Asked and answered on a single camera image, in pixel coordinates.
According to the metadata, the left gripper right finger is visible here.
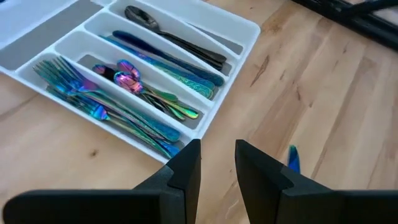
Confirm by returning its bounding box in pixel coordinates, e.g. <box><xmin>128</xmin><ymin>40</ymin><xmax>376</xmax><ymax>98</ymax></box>
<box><xmin>234</xmin><ymin>139</ymin><xmax>398</xmax><ymax>224</ymax></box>

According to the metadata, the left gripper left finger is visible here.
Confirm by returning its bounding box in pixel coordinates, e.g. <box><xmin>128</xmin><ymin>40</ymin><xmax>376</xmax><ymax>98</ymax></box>
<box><xmin>2</xmin><ymin>138</ymin><xmax>202</xmax><ymax>224</ymax></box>

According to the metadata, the iridescent blue fork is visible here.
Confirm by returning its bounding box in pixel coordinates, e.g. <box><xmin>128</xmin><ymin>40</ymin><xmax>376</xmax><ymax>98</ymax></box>
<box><xmin>32</xmin><ymin>60</ymin><xmax>169</xmax><ymax>141</ymax></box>
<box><xmin>54</xmin><ymin>55</ymin><xmax>182</xmax><ymax>143</ymax></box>
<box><xmin>62</xmin><ymin>93</ymin><xmax>172</xmax><ymax>159</ymax></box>
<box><xmin>46</xmin><ymin>86</ymin><xmax>180</xmax><ymax>158</ymax></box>

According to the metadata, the silver cutlery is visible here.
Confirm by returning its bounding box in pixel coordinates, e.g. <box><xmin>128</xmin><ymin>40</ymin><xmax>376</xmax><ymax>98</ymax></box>
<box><xmin>161</xmin><ymin>30</ymin><xmax>225</xmax><ymax>72</ymax></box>

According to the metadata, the large dark iridescent spoon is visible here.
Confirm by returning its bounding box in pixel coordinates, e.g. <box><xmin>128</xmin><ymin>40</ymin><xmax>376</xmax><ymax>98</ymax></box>
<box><xmin>124</xmin><ymin>5</ymin><xmax>228</xmax><ymax>65</ymax></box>

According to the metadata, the white cutlery organizer tray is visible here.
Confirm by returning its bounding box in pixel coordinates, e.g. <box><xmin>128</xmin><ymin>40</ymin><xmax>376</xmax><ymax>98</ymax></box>
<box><xmin>0</xmin><ymin>0</ymin><xmax>261</xmax><ymax>164</ymax></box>

